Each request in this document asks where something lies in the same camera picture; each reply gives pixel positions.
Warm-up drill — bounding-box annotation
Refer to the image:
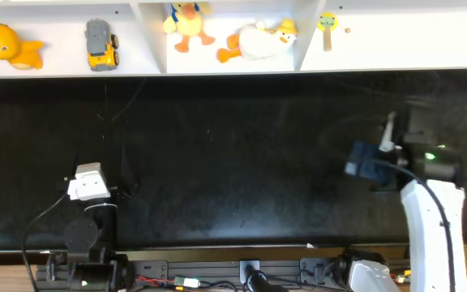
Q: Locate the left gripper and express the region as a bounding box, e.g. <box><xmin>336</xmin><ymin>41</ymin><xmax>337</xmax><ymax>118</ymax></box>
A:
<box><xmin>71</xmin><ymin>155</ymin><xmax>132</xmax><ymax>200</ymax></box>

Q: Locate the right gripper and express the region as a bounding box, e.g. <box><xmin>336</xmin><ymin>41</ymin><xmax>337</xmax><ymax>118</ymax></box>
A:
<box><xmin>345</xmin><ymin>140</ymin><xmax>399</xmax><ymax>188</ymax></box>

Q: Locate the grey and yellow toy truck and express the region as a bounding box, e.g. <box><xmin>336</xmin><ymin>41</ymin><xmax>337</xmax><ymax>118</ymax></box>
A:
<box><xmin>84</xmin><ymin>18</ymin><xmax>120</xmax><ymax>72</ymax></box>

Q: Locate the yellow rubber duck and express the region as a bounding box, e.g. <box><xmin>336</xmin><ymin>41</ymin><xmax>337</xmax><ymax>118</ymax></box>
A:
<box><xmin>0</xmin><ymin>23</ymin><xmax>45</xmax><ymax>71</ymax></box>

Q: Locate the yellow rattle drum toy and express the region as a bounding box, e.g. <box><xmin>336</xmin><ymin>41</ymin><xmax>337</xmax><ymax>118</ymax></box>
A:
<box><xmin>317</xmin><ymin>12</ymin><xmax>352</xmax><ymax>53</ymax></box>

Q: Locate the white shelf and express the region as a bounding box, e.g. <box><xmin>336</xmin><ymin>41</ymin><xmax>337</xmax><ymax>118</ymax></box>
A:
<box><xmin>0</xmin><ymin>0</ymin><xmax>467</xmax><ymax>79</ymax></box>

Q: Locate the white plush duck with hat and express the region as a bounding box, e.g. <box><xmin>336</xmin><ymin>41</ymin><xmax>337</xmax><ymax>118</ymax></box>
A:
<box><xmin>216</xmin><ymin>18</ymin><xmax>298</xmax><ymax>64</ymax></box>

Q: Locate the yellow plush duck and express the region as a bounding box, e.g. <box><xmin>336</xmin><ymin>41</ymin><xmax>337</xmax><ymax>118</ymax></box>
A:
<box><xmin>162</xmin><ymin>2</ymin><xmax>216</xmax><ymax>54</ymax></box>

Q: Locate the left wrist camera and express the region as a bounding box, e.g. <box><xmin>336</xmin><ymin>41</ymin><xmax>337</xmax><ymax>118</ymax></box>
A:
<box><xmin>66</xmin><ymin>161</ymin><xmax>112</xmax><ymax>202</ymax></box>

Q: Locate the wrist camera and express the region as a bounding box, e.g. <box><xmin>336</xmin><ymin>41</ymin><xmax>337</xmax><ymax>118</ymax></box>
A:
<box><xmin>378</xmin><ymin>111</ymin><xmax>400</xmax><ymax>153</ymax></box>
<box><xmin>66</xmin><ymin>161</ymin><xmax>112</xmax><ymax>202</ymax></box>

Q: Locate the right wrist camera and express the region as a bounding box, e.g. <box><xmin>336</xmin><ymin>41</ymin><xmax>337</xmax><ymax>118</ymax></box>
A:
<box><xmin>378</xmin><ymin>111</ymin><xmax>400</xmax><ymax>153</ymax></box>

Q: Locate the mounting rail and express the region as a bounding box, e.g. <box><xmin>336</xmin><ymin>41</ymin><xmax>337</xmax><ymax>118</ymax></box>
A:
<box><xmin>34</xmin><ymin>253</ymin><xmax>413</xmax><ymax>292</ymax></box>

